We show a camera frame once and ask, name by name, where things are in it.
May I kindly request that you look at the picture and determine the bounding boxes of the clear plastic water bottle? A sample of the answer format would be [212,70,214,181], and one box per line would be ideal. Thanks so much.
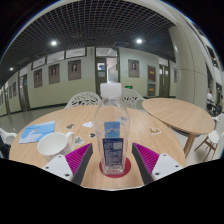
[93,82,131,176]

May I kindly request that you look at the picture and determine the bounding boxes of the round wooden side table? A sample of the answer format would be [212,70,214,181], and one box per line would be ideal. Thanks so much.
[141,97,216,158]

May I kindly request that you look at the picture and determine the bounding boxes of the white lattice-back plastic chair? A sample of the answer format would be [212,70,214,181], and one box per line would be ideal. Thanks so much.
[64,91,102,110]
[120,87,145,110]

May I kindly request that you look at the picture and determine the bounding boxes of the round ceiling lights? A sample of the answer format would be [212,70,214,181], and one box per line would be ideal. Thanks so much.
[8,37,144,72]

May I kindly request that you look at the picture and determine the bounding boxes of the small green paper sticker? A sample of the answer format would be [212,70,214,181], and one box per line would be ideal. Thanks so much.
[73,135,85,146]

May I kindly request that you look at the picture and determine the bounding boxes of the framed wall portraits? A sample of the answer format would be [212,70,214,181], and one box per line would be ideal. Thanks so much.
[32,58,141,90]

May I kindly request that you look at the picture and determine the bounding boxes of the small white paper sticker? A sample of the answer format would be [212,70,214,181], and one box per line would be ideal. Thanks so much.
[81,120,95,129]

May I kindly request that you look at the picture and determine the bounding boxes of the person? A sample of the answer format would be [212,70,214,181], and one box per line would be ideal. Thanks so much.
[205,89,216,113]

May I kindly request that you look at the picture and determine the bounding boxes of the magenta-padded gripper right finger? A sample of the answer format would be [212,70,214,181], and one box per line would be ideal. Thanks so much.
[131,142,185,186]

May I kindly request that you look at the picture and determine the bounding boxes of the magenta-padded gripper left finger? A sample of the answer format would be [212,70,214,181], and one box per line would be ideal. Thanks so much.
[41,142,95,186]

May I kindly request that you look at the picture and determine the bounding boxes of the small beige paper sticker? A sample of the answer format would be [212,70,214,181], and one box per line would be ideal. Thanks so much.
[148,126,163,136]

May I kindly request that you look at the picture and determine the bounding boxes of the white ceramic mug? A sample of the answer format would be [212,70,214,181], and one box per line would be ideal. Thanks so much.
[36,131,77,158]

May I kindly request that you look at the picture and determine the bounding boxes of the flat round red coaster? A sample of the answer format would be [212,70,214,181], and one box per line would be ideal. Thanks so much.
[98,156,133,179]

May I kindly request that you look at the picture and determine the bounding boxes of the light blue paper booklet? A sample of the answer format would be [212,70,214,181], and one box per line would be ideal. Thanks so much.
[18,120,57,145]

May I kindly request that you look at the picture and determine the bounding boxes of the white chair with wooden legs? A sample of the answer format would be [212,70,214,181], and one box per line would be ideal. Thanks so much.
[194,113,224,162]

